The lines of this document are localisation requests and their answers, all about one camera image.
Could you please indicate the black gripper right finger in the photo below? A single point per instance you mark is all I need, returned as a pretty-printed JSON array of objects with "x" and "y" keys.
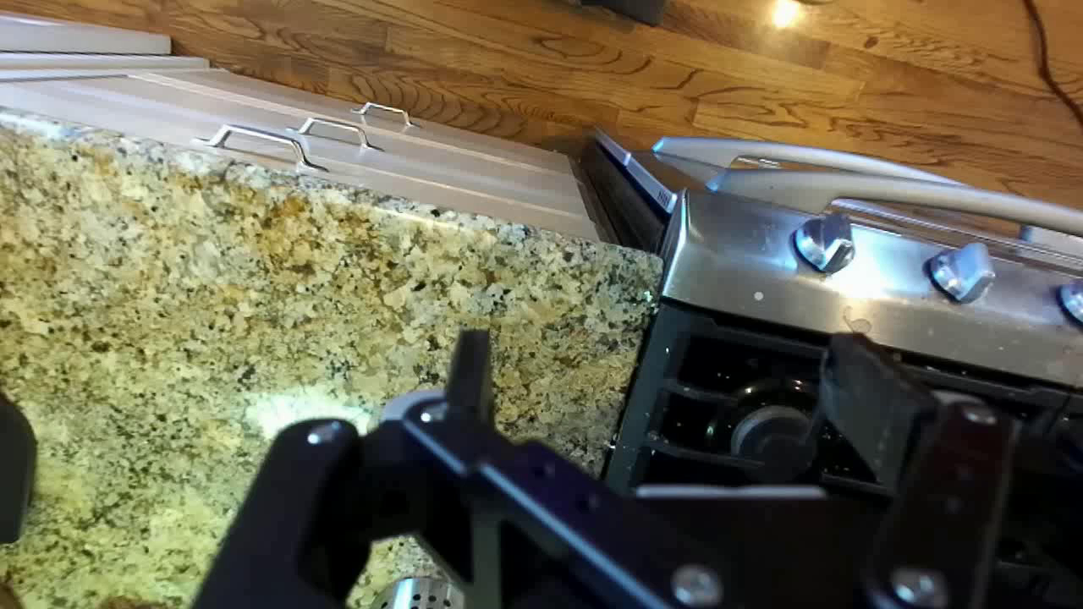
[{"x": 875, "y": 405}]

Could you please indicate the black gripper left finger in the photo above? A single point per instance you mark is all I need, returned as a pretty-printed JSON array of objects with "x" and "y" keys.
[{"x": 470, "y": 384}]

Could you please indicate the silver stove knob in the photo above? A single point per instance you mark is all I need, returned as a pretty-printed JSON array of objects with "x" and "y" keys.
[
  {"x": 823, "y": 246},
  {"x": 963, "y": 273}
]

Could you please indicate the stainless steel stove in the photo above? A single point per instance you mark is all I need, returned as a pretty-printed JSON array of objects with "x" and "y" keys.
[{"x": 742, "y": 318}]

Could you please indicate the white lower cabinet drawers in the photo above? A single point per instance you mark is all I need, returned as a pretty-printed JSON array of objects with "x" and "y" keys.
[{"x": 137, "y": 82}]

